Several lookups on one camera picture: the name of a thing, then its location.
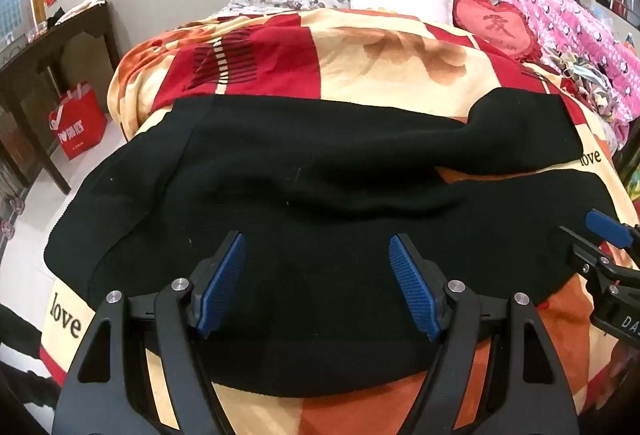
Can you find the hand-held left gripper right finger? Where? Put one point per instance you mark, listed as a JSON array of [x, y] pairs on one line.
[[412, 285]]

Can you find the dark wooden table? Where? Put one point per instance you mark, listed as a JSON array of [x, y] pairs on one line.
[[30, 60]]

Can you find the pile of patterned cloths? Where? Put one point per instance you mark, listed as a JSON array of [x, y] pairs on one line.
[[595, 90]]

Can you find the red and yellow printed blanket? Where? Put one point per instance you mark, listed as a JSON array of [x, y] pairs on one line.
[[400, 65]]

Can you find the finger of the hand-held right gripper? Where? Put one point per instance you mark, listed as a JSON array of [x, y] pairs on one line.
[[582, 250], [607, 225]]

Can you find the red heart-shaped pillow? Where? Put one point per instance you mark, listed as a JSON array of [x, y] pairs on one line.
[[495, 27]]

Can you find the black sweater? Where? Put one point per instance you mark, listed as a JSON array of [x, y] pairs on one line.
[[300, 195]]

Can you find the red shopping bag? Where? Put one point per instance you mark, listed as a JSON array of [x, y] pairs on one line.
[[80, 125]]

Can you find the pale pink cloth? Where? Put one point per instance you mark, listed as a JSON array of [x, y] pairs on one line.
[[85, 5]]

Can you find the pink slipper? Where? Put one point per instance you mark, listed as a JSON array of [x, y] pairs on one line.
[[7, 230], [16, 205]]

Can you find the blue face mask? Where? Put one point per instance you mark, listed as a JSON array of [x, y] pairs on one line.
[[582, 71]]

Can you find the black cloth item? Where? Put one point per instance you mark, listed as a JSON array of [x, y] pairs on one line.
[[55, 17]]

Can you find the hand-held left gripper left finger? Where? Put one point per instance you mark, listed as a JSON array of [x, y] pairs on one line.
[[222, 285]]

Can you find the pink printed blanket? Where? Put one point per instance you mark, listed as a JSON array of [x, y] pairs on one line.
[[565, 20]]

